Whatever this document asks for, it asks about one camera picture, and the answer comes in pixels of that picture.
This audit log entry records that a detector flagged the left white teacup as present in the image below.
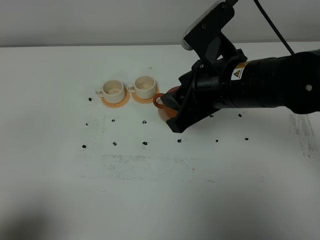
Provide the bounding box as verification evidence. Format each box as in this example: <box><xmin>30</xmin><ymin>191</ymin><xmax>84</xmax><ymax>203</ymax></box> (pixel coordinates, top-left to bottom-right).
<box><xmin>95</xmin><ymin>80</ymin><xmax>125</xmax><ymax>104</ymax></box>

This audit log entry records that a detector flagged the left orange saucer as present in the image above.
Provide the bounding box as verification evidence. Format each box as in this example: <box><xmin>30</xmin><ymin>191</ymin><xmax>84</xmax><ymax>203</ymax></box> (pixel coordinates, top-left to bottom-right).
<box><xmin>101</xmin><ymin>91</ymin><xmax>131</xmax><ymax>109</ymax></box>

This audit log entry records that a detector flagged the orange saucer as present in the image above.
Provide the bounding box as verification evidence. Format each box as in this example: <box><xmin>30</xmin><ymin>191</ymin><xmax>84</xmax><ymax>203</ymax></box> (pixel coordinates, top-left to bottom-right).
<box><xmin>131</xmin><ymin>86</ymin><xmax>160</xmax><ymax>104</ymax></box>
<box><xmin>101</xmin><ymin>91</ymin><xmax>131</xmax><ymax>109</ymax></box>

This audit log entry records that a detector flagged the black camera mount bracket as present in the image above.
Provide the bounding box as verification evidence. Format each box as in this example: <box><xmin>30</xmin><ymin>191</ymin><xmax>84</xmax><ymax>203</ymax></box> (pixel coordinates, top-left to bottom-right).
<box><xmin>181</xmin><ymin>0</ymin><xmax>237</xmax><ymax>65</ymax></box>

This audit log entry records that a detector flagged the brown clay teapot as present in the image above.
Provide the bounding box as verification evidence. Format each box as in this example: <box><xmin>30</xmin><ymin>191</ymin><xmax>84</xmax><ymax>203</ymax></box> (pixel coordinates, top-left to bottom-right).
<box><xmin>152</xmin><ymin>86</ymin><xmax>179</xmax><ymax>123</ymax></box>

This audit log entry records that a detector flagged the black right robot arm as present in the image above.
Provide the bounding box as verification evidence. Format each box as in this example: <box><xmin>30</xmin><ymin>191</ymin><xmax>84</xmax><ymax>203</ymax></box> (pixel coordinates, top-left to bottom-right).
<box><xmin>161</xmin><ymin>50</ymin><xmax>320</xmax><ymax>133</ymax></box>

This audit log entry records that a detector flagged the right orange saucer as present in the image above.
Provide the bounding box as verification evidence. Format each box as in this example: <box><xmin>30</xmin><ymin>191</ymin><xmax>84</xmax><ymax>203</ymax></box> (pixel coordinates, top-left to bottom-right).
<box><xmin>131</xmin><ymin>86</ymin><xmax>160</xmax><ymax>104</ymax></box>

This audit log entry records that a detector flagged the white teacup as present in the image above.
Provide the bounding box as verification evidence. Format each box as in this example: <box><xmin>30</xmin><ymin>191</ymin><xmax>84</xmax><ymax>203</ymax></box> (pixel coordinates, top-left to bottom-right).
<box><xmin>126</xmin><ymin>76</ymin><xmax>156</xmax><ymax>93</ymax></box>
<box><xmin>95</xmin><ymin>80</ymin><xmax>125</xmax><ymax>104</ymax></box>

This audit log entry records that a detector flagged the right white teacup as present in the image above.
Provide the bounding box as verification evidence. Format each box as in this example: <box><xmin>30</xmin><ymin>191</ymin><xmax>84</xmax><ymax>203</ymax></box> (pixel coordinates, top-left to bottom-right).
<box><xmin>126</xmin><ymin>76</ymin><xmax>156</xmax><ymax>93</ymax></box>

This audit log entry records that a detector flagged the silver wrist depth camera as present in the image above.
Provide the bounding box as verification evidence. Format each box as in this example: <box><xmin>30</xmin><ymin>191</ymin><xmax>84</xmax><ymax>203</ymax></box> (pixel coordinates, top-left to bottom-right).
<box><xmin>181</xmin><ymin>0</ymin><xmax>227</xmax><ymax>50</ymax></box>

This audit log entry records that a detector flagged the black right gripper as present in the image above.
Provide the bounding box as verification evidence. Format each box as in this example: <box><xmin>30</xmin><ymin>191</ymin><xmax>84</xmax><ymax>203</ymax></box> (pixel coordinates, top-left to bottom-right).
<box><xmin>160</xmin><ymin>57</ymin><xmax>247</xmax><ymax>133</ymax></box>

